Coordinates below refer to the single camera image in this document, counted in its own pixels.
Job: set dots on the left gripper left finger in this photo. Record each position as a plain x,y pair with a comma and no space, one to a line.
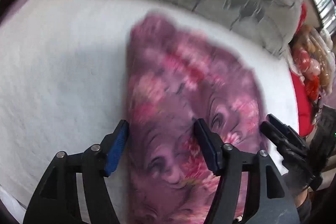
55,200

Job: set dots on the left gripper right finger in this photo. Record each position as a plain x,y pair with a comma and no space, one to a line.
268,199

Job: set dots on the purple floral garment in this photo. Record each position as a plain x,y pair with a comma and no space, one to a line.
177,76

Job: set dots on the red cloth at bedside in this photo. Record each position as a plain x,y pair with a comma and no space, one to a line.
304,106

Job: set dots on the plastic bags bundle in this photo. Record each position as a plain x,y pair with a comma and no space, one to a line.
312,55

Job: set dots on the white quilted bedspread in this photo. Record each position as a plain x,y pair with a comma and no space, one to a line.
64,83

